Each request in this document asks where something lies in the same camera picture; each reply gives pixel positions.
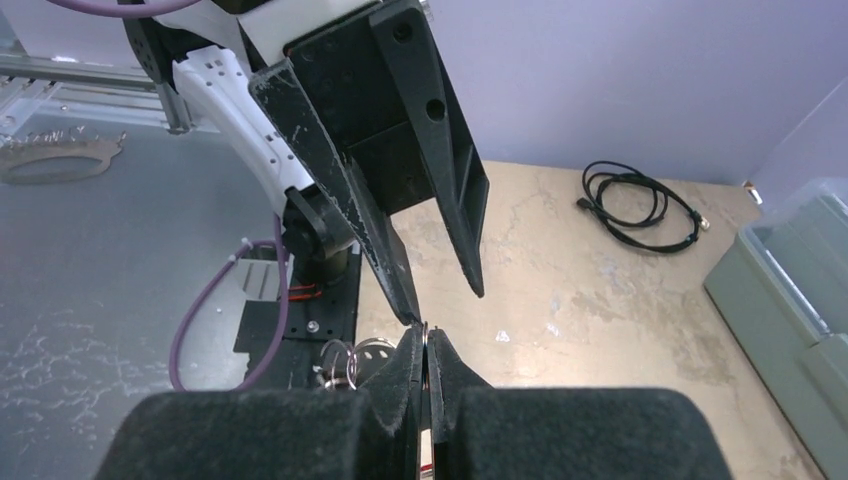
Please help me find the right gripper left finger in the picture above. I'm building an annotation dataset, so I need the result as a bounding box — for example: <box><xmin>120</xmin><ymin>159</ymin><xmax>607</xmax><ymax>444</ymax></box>
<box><xmin>95</xmin><ymin>324</ymin><xmax>424</xmax><ymax>479</ymax></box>

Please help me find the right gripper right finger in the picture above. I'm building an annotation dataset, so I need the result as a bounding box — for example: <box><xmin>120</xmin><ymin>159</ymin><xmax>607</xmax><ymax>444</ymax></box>
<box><xmin>426</xmin><ymin>329</ymin><xmax>732</xmax><ymax>479</ymax></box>

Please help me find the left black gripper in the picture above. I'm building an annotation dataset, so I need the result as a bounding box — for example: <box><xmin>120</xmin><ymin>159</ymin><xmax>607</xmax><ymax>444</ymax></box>
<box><xmin>248</xmin><ymin>1</ymin><xmax>490</xmax><ymax>326</ymax></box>

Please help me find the metal keyring with keys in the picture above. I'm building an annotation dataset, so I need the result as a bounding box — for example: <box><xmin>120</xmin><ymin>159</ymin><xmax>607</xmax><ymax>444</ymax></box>
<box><xmin>311</xmin><ymin>321</ymin><xmax>432</xmax><ymax>465</ymax></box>

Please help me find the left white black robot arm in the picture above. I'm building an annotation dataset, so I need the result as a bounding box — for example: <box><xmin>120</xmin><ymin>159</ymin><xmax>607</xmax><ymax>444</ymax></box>
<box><xmin>124</xmin><ymin>1</ymin><xmax>489</xmax><ymax>324</ymax></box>

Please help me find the green plastic toolbox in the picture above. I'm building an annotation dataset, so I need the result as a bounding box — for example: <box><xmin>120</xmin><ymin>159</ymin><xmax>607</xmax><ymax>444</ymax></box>
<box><xmin>704</xmin><ymin>177</ymin><xmax>847</xmax><ymax>479</ymax></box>

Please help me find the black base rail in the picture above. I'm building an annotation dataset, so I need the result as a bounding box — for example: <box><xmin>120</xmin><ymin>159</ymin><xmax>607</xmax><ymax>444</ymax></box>
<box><xmin>233</xmin><ymin>244</ymin><xmax>362</xmax><ymax>390</ymax></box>

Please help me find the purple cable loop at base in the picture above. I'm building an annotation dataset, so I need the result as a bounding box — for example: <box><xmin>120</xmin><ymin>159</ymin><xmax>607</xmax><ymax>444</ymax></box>
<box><xmin>168</xmin><ymin>213</ymin><xmax>293</xmax><ymax>393</ymax></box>

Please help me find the coiled black cable left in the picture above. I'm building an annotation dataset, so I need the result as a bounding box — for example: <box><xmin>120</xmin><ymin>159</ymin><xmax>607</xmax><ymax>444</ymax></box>
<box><xmin>576</xmin><ymin>160</ymin><xmax>711</xmax><ymax>256</ymax></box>

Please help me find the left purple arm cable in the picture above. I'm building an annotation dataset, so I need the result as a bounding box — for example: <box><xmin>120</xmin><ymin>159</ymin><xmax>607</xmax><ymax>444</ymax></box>
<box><xmin>46</xmin><ymin>0</ymin><xmax>200</xmax><ymax>19</ymax></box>

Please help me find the aluminium frame rail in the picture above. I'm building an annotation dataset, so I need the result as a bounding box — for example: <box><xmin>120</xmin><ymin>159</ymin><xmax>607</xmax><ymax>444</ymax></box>
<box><xmin>1</xmin><ymin>52</ymin><xmax>215</xmax><ymax>134</ymax></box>

